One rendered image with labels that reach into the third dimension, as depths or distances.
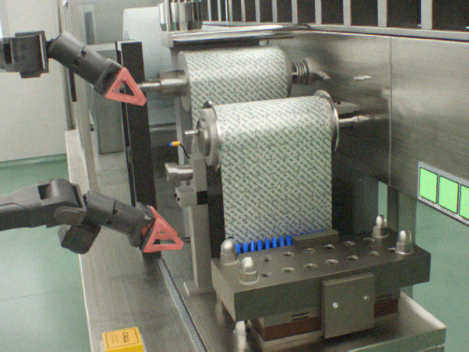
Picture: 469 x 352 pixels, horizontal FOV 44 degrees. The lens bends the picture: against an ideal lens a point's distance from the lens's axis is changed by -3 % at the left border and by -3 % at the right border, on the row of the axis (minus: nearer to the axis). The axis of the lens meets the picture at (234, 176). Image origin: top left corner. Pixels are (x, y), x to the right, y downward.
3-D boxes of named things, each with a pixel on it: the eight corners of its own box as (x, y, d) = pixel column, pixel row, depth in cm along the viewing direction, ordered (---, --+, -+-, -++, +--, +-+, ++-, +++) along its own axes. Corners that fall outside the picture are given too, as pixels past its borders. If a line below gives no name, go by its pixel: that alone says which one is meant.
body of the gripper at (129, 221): (139, 250, 113) (103, 236, 110) (132, 232, 122) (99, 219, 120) (153, 219, 112) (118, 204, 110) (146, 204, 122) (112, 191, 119)
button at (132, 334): (102, 343, 114) (101, 332, 113) (139, 336, 116) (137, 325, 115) (106, 362, 107) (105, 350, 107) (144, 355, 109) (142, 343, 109)
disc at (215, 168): (203, 162, 132) (199, 95, 127) (205, 161, 132) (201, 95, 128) (221, 182, 119) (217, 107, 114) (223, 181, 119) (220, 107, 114)
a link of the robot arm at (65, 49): (42, 52, 109) (58, 26, 109) (42, 50, 115) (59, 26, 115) (72, 73, 111) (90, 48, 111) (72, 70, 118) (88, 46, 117)
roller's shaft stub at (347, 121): (320, 132, 132) (319, 112, 131) (349, 128, 134) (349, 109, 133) (329, 135, 128) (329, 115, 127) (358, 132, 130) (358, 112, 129)
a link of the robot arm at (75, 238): (59, 208, 104) (51, 178, 110) (36, 254, 109) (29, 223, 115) (118, 219, 112) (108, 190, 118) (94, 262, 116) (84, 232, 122)
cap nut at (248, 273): (236, 278, 109) (234, 255, 108) (255, 274, 110) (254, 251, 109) (242, 286, 106) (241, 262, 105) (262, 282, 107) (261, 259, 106)
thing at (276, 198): (226, 252, 124) (220, 165, 119) (330, 235, 130) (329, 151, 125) (227, 253, 124) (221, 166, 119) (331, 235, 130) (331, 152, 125)
